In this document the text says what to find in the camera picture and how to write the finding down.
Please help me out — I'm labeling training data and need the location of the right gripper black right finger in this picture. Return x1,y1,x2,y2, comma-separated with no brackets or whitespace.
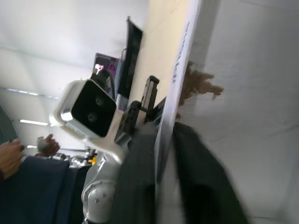
172,121,249,224

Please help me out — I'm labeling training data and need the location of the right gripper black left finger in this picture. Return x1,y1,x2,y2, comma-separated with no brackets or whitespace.
113,123,164,224

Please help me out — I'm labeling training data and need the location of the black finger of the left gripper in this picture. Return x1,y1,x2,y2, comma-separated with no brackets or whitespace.
149,96,167,124
141,75,160,113

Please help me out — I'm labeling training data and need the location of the small grey object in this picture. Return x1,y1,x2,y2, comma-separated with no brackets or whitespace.
37,136,48,150

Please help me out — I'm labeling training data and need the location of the white phone box lid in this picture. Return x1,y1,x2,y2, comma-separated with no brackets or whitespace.
153,0,299,224

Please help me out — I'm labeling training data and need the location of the person's right hand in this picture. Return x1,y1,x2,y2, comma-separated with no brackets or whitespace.
36,133,61,157

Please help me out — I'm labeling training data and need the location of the person's left hand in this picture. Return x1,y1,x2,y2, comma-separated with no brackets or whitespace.
0,139,25,182

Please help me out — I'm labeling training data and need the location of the black monitor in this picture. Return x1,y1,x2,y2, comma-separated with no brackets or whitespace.
117,15,143,98

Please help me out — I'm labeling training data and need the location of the purple lit screen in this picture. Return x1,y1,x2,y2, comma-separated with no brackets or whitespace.
93,52,120,79

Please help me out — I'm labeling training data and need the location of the blue cloth garment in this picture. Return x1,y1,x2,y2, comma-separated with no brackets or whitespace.
0,155,88,224

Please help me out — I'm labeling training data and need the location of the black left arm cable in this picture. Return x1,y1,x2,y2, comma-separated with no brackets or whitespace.
100,69,117,100

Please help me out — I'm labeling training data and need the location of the white robot camera head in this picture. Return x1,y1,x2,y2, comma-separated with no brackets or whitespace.
49,78,131,164

